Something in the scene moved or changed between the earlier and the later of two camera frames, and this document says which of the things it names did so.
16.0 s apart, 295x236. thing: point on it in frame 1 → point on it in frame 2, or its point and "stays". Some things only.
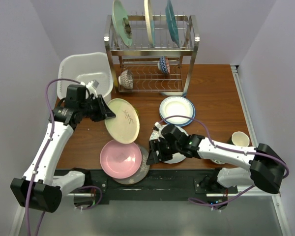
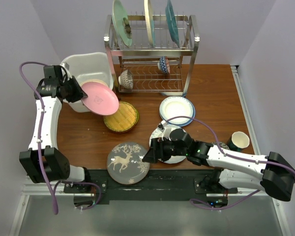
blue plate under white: x=186 y=123 stays
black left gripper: x=104 y=111 → x=79 y=94
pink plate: x=120 y=161 → x=101 y=99
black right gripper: x=153 y=157 stays
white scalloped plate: x=176 y=157 stays
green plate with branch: x=124 y=128 → x=93 y=80
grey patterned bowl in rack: x=126 y=79 stays
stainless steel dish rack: x=152 y=53 stays
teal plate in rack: x=171 y=22 stays
